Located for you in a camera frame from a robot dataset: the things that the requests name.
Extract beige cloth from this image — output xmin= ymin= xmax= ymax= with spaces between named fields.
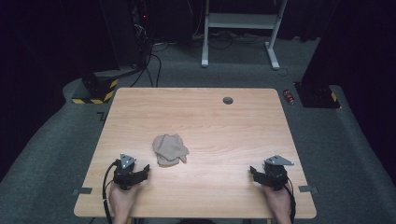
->
xmin=151 ymin=133 xmax=191 ymax=168

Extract black yellow striped stand base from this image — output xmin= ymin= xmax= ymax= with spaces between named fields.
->
xmin=71 ymin=70 xmax=120 ymax=105

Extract dark equipment with red light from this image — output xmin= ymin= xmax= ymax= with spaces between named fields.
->
xmin=130 ymin=0 xmax=154 ymax=69

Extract person's right hand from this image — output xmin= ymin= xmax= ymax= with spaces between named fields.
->
xmin=262 ymin=184 xmax=293 ymax=218

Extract black stand base yellow mark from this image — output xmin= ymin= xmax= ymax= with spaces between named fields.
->
xmin=293 ymin=81 xmax=341 ymax=109

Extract black floor cables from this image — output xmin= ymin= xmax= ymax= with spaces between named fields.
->
xmin=130 ymin=42 xmax=171 ymax=89

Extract red can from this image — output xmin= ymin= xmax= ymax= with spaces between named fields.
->
xmin=282 ymin=89 xmax=295 ymax=106

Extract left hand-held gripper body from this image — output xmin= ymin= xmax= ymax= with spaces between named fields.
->
xmin=112 ymin=153 xmax=142 ymax=191

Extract cables under white stand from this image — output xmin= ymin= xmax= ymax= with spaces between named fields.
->
xmin=191 ymin=29 xmax=269 ymax=50

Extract white metal stand frame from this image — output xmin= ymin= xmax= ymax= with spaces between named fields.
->
xmin=201 ymin=0 xmax=290 ymax=71

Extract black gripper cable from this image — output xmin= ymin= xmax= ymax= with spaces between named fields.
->
xmin=102 ymin=159 xmax=121 ymax=224
xmin=284 ymin=175 xmax=297 ymax=224

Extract person's left hand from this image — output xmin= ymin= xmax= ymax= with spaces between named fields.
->
xmin=108 ymin=181 xmax=140 ymax=218

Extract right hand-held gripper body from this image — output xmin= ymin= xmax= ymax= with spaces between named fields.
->
xmin=261 ymin=154 xmax=295 ymax=191

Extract grey tape strip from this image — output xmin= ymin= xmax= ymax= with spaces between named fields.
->
xmin=71 ymin=187 xmax=93 ymax=196
xmin=297 ymin=185 xmax=318 ymax=195

